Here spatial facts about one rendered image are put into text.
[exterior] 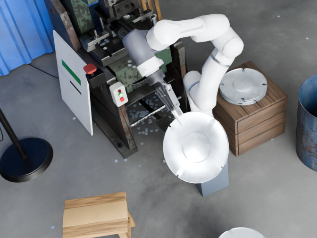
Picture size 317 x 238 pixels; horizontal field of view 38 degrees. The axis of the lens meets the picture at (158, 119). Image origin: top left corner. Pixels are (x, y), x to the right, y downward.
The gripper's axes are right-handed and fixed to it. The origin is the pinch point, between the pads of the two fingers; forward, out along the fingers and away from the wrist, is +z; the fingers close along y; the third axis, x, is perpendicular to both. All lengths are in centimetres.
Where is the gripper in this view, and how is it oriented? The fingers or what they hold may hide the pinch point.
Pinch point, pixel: (179, 116)
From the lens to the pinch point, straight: 186.1
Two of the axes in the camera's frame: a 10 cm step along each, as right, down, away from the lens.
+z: 5.3, 8.4, 0.9
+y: 3.3, -1.0, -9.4
